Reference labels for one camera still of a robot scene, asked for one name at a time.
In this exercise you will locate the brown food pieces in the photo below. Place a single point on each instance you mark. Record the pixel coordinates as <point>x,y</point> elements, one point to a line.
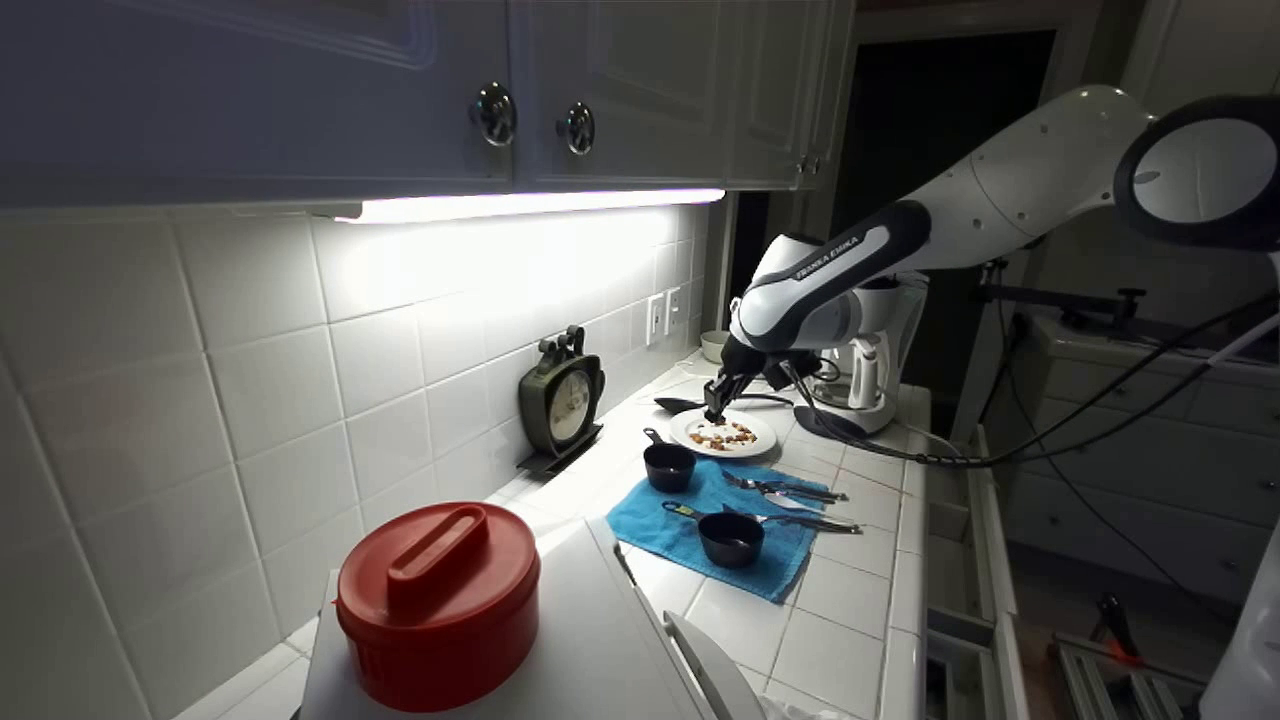
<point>727,432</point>

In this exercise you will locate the white drawer cabinet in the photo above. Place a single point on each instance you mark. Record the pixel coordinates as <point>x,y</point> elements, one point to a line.
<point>1146,464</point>

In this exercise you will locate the blue cloth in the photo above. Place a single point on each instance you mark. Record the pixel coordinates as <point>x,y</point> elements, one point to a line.
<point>667,525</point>

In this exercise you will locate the open white drawer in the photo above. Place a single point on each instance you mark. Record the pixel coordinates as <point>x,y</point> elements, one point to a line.
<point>949,575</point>

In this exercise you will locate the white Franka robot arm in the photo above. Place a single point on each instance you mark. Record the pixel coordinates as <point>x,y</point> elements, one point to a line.
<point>1000,195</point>

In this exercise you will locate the silver spoon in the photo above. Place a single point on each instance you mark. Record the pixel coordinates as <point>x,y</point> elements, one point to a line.
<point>803,490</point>

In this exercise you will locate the under-cabinet light strip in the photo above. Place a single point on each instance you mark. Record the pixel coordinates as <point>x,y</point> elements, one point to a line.
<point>535,205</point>

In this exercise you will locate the white bowl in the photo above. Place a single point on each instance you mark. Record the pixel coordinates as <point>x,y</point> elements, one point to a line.
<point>713,347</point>

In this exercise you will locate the wide cabinet door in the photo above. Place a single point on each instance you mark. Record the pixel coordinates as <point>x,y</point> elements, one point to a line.
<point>241,95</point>

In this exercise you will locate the black measuring cup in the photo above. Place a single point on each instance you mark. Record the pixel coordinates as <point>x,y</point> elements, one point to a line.
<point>730,541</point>
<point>671,470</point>

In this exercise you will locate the white wall outlet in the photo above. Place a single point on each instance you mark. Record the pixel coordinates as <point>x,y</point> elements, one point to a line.
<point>674,308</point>
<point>655,323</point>

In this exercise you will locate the silver fork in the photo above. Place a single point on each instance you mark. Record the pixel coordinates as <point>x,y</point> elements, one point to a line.
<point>764,477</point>
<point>822,520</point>

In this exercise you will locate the round metal cabinet knob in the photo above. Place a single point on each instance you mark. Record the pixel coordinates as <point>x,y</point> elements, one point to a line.
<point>577,128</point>
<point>495,112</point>

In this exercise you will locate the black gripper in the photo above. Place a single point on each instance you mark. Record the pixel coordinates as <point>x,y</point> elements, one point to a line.
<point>750,365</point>

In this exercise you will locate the white plate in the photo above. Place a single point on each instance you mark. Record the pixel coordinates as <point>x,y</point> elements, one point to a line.
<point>760,442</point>

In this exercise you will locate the narrow white cabinet door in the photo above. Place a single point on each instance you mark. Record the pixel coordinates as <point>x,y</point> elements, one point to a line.
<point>784,82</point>

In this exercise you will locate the red lidded container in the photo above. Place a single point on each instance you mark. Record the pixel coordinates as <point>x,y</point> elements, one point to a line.
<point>434,613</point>

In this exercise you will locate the white coffee maker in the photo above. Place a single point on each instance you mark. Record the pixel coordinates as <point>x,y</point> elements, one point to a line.
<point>874,365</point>

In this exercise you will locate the black ladle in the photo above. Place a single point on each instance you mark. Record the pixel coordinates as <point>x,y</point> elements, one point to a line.
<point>674,407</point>

